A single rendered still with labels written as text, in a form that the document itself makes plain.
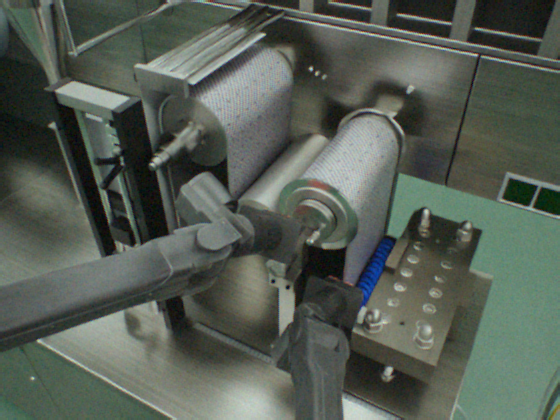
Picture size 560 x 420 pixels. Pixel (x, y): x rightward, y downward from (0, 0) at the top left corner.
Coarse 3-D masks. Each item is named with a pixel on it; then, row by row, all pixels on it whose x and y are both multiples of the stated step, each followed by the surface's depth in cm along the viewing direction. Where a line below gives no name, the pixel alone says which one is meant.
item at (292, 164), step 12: (300, 144) 104; (312, 144) 104; (324, 144) 105; (288, 156) 101; (300, 156) 101; (312, 156) 102; (276, 168) 98; (288, 168) 98; (300, 168) 98; (264, 180) 95; (276, 180) 95; (288, 180) 95; (252, 192) 93; (264, 192) 92; (276, 192) 93; (240, 204) 93; (252, 204) 92; (264, 204) 90; (276, 204) 91
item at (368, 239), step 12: (384, 192) 99; (384, 204) 103; (372, 216) 96; (384, 216) 107; (372, 228) 100; (360, 240) 93; (372, 240) 104; (348, 252) 87; (360, 252) 97; (372, 252) 108; (348, 264) 90; (360, 264) 100; (348, 276) 94; (360, 276) 104
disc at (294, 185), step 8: (288, 184) 84; (296, 184) 83; (304, 184) 82; (312, 184) 81; (320, 184) 80; (328, 184) 80; (288, 192) 85; (328, 192) 81; (336, 192) 80; (280, 200) 87; (344, 200) 80; (280, 208) 88; (344, 208) 81; (352, 208) 80; (352, 216) 81; (336, 224) 84; (352, 224) 82; (352, 232) 83; (344, 240) 85; (352, 240) 84; (328, 248) 88; (336, 248) 87
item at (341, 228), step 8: (296, 192) 83; (304, 192) 83; (312, 192) 82; (320, 192) 81; (288, 200) 85; (296, 200) 85; (328, 200) 81; (336, 200) 81; (288, 208) 87; (336, 208) 81; (336, 216) 82; (344, 216) 81; (344, 224) 82; (336, 232) 84; (344, 232) 84; (320, 240) 88; (328, 240) 87; (336, 240) 86
